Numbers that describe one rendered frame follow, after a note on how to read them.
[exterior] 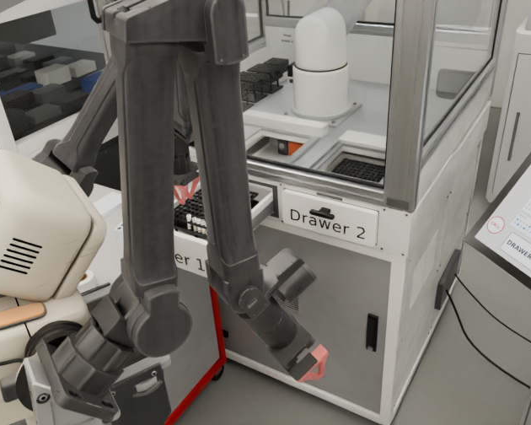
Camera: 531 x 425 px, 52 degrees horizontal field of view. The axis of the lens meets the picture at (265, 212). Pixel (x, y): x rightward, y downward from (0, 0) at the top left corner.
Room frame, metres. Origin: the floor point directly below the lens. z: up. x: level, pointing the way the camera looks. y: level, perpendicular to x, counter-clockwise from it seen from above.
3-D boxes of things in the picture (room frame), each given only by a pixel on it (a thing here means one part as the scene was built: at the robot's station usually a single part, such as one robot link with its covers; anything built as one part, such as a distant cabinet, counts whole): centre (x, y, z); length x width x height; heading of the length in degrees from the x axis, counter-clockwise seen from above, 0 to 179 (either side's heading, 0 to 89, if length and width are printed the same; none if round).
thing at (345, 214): (1.29, -0.18, 0.87); 0.29 x 0.02 x 0.11; 57
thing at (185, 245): (1.20, 0.26, 0.87); 0.29 x 0.02 x 0.11; 57
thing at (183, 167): (1.28, 0.21, 1.08); 0.10 x 0.07 x 0.07; 147
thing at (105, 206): (1.63, 0.54, 0.77); 0.13 x 0.09 x 0.02; 144
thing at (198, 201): (1.36, 0.15, 0.87); 0.22 x 0.18 x 0.06; 147
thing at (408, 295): (1.84, -0.22, 0.40); 1.03 x 0.95 x 0.80; 57
